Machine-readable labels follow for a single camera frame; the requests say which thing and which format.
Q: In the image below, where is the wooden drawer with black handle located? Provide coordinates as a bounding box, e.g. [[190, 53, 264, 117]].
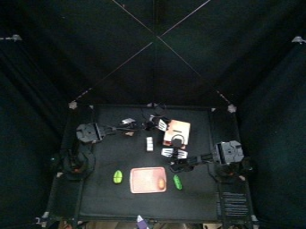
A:
[[168, 133, 188, 150]]

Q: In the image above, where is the white rectangular block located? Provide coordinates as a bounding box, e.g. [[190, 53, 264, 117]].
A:
[[144, 136, 155, 152]]

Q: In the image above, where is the green toy pea pod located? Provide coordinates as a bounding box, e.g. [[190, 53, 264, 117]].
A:
[[172, 174, 184, 191]]

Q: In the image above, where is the pink square tray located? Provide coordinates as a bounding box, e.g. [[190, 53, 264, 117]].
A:
[[129, 166, 168, 194]]

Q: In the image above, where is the green oval toy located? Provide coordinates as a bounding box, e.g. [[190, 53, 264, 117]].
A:
[[112, 169, 124, 185]]

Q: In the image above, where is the purple and white object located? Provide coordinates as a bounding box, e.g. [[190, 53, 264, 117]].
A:
[[135, 214, 151, 229]]

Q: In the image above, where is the black looped cable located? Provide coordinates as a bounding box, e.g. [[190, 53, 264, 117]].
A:
[[141, 103, 168, 121]]

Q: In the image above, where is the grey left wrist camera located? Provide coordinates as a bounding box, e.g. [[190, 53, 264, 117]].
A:
[[119, 117, 137, 126]]

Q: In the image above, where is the thin diagonal brace cord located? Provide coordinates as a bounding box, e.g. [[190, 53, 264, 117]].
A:
[[73, 0, 211, 102], [111, 0, 232, 106]]

